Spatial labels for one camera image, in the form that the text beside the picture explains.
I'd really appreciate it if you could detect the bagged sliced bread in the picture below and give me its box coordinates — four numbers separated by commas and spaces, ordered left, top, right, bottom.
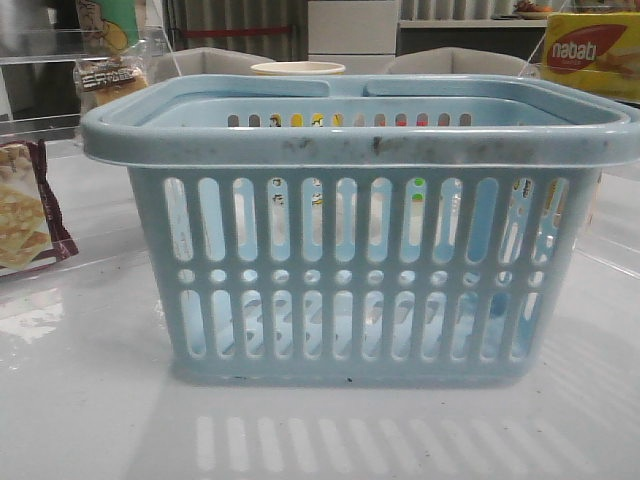
73, 56, 149, 110

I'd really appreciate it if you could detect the light blue plastic basket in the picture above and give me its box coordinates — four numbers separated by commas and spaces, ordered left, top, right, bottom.
81, 75, 639, 386

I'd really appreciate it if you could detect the white cabinet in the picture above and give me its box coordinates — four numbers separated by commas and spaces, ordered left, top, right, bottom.
307, 1, 399, 74

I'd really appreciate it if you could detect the grey armchair left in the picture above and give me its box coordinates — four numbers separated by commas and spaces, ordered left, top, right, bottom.
149, 47, 274, 84

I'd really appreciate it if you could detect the grey armchair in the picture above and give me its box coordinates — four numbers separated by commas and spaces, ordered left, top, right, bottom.
385, 47, 537, 77
149, 47, 274, 84

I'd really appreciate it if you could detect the grey armchair right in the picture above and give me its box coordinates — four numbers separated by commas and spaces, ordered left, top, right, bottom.
385, 47, 537, 77

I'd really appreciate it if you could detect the brown cracker snack packet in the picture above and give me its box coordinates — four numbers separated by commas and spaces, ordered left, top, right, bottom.
1, 141, 78, 277

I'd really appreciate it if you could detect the green yellow cartoon package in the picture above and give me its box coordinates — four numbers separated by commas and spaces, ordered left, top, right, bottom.
75, 0, 140, 54

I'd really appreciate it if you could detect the clear acrylic shelf left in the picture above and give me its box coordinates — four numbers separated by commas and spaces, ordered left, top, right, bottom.
1, 26, 172, 145

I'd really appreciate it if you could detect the yellow nabati wafer box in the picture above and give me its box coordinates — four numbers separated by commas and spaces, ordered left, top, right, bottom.
540, 12, 639, 103

